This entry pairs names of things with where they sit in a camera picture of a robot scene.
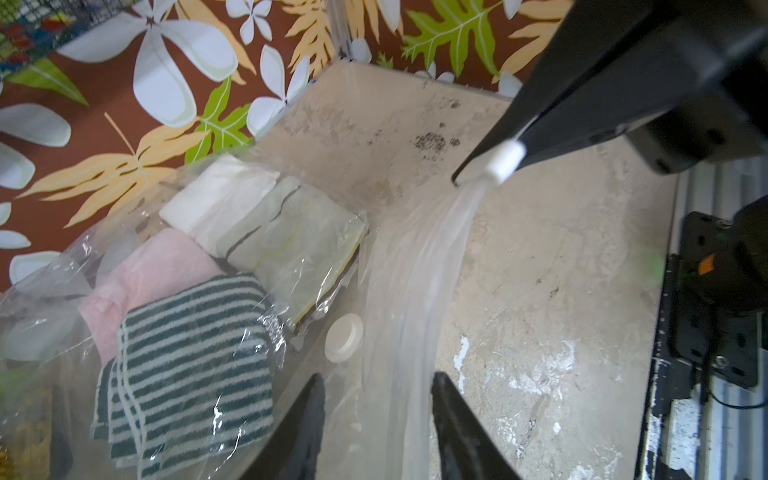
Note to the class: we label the clear plastic vacuum bag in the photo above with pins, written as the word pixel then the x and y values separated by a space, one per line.
pixel 378 421

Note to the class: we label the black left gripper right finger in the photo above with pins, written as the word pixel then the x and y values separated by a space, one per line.
pixel 466 450

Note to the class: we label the green white striped towel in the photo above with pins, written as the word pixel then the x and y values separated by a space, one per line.
pixel 190 380

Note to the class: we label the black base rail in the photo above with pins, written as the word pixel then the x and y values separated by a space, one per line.
pixel 705 411

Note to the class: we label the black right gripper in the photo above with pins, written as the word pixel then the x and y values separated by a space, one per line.
pixel 684 82

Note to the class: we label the white bag zipper slider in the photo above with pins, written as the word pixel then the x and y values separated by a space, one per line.
pixel 503 160

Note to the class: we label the pink towel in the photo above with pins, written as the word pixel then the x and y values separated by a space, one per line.
pixel 164 265

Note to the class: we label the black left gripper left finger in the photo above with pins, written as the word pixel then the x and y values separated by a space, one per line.
pixel 292 451

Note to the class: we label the black wire basket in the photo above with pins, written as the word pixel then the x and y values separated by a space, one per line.
pixel 32 29

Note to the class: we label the white vacuum bag valve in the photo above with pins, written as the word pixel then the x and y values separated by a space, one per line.
pixel 343 338

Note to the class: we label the pale green towel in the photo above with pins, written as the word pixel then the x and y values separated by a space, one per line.
pixel 298 242

